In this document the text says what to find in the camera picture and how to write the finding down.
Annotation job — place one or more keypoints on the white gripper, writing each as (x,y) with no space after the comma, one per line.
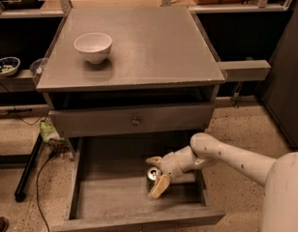
(168,165)

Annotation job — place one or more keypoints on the green soda can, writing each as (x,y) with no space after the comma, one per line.
(153,175)

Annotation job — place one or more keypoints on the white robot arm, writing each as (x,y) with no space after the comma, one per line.
(279,177)

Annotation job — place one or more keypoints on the open grey middle drawer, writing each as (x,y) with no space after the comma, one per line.
(110,187)

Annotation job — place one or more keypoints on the round drawer knob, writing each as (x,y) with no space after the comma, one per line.
(135,121)

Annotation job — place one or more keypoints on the closed grey top drawer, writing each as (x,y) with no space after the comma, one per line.
(118,120)

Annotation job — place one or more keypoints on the grey wooden drawer cabinet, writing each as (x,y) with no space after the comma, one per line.
(158,57)

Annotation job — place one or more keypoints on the green snack bag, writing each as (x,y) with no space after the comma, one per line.
(50,135)

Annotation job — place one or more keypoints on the white ceramic bowl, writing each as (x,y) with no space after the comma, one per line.
(93,47)

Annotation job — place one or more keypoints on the black metal bar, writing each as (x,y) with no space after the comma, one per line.
(19,192)

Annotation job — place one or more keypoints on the clear glass bowl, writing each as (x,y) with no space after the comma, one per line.
(38,66)

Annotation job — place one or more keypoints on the grey left low shelf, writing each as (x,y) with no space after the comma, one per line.
(22,81)

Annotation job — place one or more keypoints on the brown shoe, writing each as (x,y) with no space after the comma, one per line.
(3,224)

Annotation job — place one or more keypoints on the blue patterned bowl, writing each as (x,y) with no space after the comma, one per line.
(9,66)

